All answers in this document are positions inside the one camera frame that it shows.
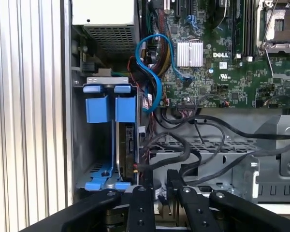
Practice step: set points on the silver power supply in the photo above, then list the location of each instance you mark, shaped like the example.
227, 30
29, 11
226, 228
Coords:
106, 12

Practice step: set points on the hard disk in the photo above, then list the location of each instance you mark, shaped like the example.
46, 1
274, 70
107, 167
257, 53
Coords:
125, 108

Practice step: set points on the metal socket cover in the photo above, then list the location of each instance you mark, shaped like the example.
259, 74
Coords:
286, 76

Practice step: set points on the black expansion slot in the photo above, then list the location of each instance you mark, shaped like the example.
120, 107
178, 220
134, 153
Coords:
178, 8
190, 6

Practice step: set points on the empty blue disk carrier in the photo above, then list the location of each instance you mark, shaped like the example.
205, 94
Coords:
96, 108

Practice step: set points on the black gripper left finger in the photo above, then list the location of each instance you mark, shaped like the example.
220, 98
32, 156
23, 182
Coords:
141, 210

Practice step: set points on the black RAM slot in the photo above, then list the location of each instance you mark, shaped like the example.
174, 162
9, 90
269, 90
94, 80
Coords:
249, 29
236, 29

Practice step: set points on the metal disk bay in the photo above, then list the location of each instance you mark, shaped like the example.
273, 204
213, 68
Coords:
106, 80

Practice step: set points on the thin locking lever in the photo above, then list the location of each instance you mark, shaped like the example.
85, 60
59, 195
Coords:
270, 20

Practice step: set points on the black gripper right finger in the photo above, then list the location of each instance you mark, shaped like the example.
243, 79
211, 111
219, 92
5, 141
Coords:
195, 212

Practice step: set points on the silver chipset heatsink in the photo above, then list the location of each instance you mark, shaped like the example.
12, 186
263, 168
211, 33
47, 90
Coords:
189, 53

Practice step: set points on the dark grey PC case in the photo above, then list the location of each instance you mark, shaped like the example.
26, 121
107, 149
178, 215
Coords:
67, 96

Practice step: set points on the white expansion slot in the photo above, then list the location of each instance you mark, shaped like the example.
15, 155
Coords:
166, 4

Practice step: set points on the green motherboard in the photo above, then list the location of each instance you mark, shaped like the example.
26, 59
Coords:
232, 82

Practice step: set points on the CPU socket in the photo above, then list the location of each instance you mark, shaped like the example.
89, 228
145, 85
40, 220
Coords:
280, 24

